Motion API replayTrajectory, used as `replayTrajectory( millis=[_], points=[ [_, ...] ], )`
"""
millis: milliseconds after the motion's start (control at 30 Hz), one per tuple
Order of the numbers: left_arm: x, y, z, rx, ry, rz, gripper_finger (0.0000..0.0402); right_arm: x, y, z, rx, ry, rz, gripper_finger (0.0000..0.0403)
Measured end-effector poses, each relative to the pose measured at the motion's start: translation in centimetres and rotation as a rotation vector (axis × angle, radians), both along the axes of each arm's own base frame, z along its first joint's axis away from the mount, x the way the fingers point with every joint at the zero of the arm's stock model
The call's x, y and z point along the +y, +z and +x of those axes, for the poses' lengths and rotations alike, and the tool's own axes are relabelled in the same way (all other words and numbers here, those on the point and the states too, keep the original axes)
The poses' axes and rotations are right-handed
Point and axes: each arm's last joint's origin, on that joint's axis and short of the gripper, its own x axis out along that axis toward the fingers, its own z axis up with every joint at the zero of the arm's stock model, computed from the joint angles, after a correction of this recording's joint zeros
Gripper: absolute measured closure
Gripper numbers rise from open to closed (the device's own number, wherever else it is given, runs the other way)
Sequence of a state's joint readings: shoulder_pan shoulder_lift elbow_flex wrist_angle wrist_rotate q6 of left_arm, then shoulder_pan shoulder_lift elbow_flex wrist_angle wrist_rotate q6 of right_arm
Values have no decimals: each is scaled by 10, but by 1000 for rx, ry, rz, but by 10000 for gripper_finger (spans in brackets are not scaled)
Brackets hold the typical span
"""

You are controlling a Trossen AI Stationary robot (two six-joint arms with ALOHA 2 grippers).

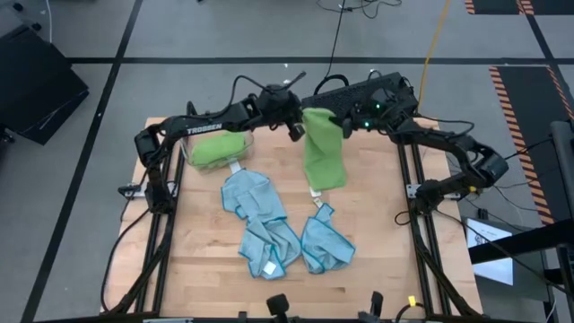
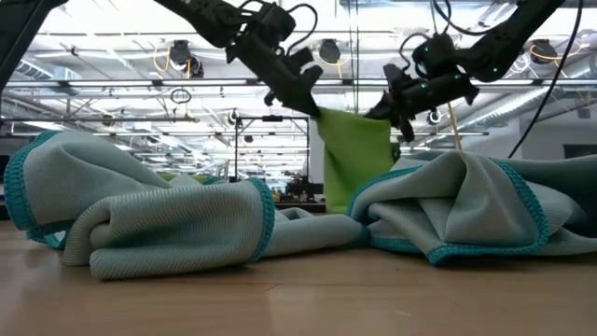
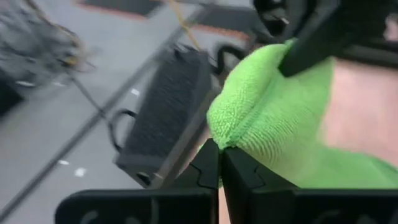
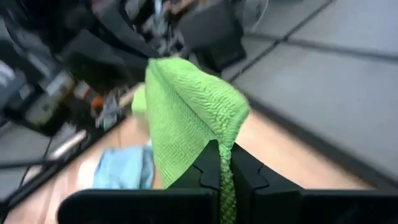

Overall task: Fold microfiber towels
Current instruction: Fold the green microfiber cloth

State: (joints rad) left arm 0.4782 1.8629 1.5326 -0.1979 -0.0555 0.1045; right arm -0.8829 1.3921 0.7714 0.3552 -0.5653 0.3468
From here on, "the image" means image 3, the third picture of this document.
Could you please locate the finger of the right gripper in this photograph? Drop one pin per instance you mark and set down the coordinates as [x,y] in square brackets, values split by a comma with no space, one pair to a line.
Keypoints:
[306,40]
[329,46]

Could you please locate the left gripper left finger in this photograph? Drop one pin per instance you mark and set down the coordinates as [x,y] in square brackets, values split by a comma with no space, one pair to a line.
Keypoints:
[140,207]

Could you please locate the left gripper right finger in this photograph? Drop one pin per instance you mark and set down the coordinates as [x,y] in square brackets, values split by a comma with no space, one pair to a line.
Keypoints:
[295,208]

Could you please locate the green microfiber towel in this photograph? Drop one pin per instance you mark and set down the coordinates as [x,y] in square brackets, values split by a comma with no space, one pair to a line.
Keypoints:
[280,118]

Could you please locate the small white floor scrap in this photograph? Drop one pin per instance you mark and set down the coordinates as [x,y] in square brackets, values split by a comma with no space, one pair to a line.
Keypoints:
[80,172]
[63,162]
[135,92]

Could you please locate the black mat orange striped edges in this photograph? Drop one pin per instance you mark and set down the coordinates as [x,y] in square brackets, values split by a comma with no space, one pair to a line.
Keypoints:
[230,18]
[124,4]

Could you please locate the black perforated computer case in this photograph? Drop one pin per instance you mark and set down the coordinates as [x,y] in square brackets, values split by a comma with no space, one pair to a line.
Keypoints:
[168,109]

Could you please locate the grey cluttered equipment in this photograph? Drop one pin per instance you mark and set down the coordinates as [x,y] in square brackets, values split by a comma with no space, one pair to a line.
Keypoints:
[34,46]

